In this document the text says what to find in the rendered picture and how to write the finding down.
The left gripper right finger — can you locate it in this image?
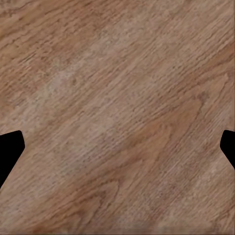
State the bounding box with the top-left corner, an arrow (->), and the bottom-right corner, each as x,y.
220,130 -> 235,169

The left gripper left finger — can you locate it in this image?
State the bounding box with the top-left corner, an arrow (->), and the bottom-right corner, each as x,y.
0,130 -> 25,188

